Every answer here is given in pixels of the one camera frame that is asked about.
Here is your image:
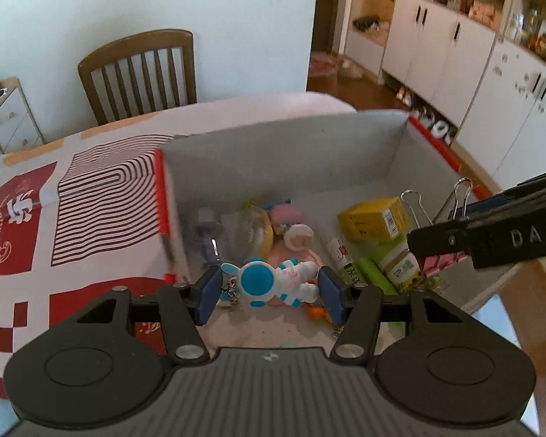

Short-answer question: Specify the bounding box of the pink binder clip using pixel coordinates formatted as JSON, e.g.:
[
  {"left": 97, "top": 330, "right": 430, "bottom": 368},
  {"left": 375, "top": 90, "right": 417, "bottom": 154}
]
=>
[{"left": 399, "top": 177, "right": 474, "bottom": 277}]

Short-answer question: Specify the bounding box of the blue white astronaut keychain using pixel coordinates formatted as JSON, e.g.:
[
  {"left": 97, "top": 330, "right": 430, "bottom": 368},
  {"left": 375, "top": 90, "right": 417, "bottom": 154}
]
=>
[{"left": 221, "top": 259, "right": 319, "bottom": 308}]

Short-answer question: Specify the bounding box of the white bottle silver cap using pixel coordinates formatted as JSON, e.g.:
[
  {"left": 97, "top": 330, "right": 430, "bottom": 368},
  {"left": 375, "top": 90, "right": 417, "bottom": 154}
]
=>
[{"left": 193, "top": 207, "right": 223, "bottom": 265}]

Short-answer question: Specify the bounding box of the green label jar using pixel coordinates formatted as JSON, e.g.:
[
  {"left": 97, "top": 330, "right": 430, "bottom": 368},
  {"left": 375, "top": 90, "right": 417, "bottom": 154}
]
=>
[{"left": 379, "top": 240, "right": 422, "bottom": 293}]

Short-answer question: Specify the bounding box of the yellow small carton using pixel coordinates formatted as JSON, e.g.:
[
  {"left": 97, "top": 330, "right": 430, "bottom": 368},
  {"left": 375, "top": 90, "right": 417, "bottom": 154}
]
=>
[{"left": 337, "top": 197, "right": 410, "bottom": 244}]

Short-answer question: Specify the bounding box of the red cardboard box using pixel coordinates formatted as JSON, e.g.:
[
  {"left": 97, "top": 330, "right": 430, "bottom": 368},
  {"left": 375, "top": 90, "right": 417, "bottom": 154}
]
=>
[{"left": 153, "top": 109, "right": 522, "bottom": 342}]

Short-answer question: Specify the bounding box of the yellow round disc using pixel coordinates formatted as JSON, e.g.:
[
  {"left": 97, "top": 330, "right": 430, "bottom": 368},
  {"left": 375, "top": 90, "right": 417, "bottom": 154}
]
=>
[{"left": 234, "top": 203, "right": 274, "bottom": 261}]

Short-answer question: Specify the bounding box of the pink round container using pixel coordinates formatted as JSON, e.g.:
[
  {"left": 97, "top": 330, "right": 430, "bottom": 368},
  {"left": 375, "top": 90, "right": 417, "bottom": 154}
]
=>
[{"left": 269, "top": 203, "right": 304, "bottom": 226}]

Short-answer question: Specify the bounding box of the red white patterned tablecloth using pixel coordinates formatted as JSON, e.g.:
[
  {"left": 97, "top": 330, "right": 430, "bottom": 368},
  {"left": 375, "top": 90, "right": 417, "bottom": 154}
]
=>
[{"left": 0, "top": 93, "right": 349, "bottom": 398}]

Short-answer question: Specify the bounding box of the pink floor mat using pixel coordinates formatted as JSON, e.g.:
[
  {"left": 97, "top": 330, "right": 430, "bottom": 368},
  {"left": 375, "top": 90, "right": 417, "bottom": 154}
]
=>
[{"left": 308, "top": 51, "right": 341, "bottom": 78}]

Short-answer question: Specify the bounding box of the brown wooden chair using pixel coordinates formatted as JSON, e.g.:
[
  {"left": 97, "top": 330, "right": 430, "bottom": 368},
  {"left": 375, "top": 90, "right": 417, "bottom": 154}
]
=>
[{"left": 78, "top": 29, "right": 198, "bottom": 125}]

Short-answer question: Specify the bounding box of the white drawer cabinet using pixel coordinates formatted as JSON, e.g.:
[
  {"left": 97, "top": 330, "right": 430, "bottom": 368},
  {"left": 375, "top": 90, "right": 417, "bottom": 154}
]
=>
[{"left": 0, "top": 77, "right": 45, "bottom": 155}]

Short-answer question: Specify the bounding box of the white wall cabinet unit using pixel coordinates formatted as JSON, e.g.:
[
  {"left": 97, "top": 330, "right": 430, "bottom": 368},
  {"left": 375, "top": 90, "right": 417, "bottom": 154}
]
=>
[{"left": 343, "top": 0, "right": 546, "bottom": 188}]

